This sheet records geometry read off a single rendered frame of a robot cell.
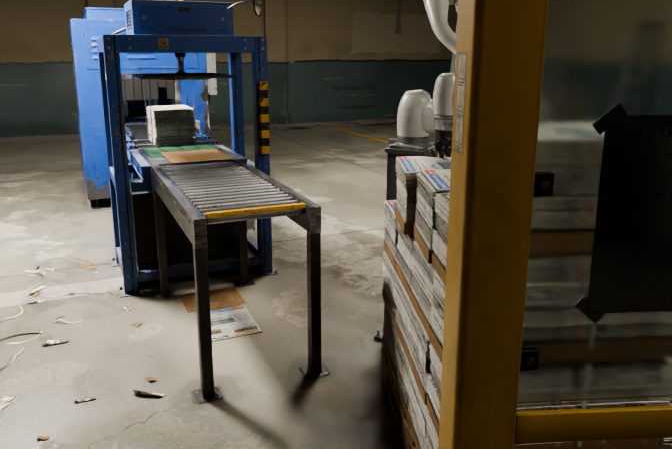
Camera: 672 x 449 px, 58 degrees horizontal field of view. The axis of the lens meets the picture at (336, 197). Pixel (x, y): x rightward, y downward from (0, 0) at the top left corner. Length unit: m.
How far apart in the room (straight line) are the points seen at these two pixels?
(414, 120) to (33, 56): 8.92
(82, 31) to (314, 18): 6.71
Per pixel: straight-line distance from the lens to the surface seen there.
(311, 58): 12.00
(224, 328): 3.38
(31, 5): 11.19
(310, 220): 2.62
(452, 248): 0.86
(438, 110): 2.31
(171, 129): 4.52
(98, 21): 6.03
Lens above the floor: 1.44
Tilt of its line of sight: 13 degrees down
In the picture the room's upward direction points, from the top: straight up
